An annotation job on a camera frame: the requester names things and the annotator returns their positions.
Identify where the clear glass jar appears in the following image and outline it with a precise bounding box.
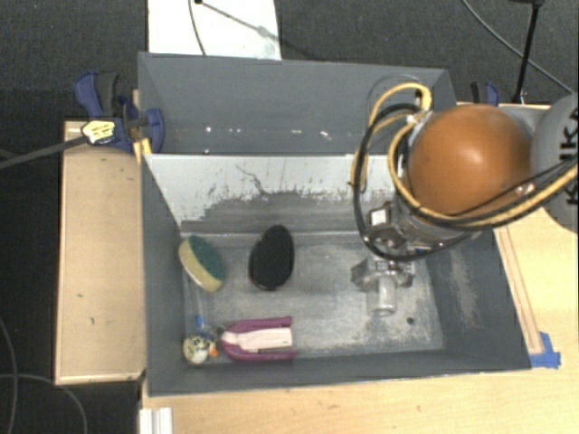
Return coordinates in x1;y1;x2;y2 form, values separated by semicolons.
366;276;400;318

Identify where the black oval object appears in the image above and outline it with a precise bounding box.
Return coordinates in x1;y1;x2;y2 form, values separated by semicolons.
247;223;296;292

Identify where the purple and white stapler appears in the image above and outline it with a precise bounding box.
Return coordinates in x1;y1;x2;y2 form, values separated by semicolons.
216;316;298;363

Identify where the grey metal bin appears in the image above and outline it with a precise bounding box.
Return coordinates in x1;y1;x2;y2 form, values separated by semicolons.
137;51;533;397

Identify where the green and yellow sponge wand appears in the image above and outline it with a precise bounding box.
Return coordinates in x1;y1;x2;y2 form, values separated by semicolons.
177;234;227;334

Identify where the white spotted toy animal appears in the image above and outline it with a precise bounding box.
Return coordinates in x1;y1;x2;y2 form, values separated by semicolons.
182;331;220;364

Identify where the pale wood board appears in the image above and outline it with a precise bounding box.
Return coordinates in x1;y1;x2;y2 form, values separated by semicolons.
53;119;148;386

